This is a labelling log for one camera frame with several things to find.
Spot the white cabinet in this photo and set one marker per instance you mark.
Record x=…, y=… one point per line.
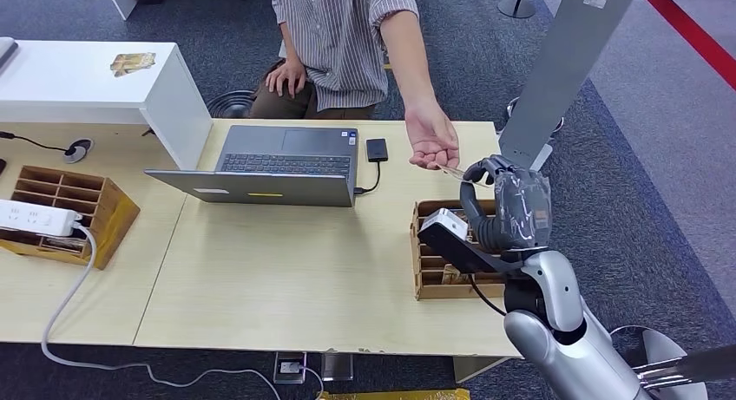
x=75, y=84

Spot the person's right forearm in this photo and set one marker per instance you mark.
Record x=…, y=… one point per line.
x=290, y=47

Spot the person's left forearm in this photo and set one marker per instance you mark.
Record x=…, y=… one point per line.
x=408, y=58

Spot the black round stool base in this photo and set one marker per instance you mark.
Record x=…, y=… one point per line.
x=227, y=105

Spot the grey floor box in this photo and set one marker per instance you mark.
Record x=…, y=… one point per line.
x=337, y=367

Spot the person's right hand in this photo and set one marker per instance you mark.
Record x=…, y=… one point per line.
x=287, y=76

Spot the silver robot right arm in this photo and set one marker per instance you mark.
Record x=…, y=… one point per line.
x=575, y=351

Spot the white desk leg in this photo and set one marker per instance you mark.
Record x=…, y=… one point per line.
x=474, y=368

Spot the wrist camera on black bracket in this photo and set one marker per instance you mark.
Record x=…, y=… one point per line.
x=448, y=242

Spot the white power strip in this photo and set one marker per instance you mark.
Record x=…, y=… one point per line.
x=34, y=216

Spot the black stanchion post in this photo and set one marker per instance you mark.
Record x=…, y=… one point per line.
x=516, y=7

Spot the silver round disc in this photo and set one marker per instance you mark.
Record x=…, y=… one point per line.
x=661, y=345

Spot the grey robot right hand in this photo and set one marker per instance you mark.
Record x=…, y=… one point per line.
x=517, y=207

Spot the grey kiosk stand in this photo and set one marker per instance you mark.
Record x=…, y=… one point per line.
x=563, y=64

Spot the floor power socket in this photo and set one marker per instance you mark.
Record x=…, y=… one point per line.
x=289, y=367

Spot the red barrier belt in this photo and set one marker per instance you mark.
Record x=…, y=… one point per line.
x=690, y=32

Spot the person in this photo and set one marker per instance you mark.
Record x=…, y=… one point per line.
x=339, y=41

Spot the brown wooden slot rack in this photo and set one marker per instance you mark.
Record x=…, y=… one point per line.
x=109, y=213

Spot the brown cardboard card rack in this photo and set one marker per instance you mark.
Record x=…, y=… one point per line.
x=431, y=291

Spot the gold patterned card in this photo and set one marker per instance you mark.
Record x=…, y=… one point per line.
x=454, y=276
x=454, y=172

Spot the grey laptop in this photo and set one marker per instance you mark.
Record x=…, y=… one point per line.
x=287, y=156

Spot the black external drive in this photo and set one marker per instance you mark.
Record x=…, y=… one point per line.
x=376, y=150

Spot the grey flat device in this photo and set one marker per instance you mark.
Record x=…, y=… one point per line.
x=6, y=49

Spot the dark bar with silver fork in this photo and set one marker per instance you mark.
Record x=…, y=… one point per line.
x=707, y=364

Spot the person's left hand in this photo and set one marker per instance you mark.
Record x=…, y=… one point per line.
x=434, y=136

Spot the stack of gold cards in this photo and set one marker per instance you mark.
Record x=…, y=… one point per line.
x=132, y=63

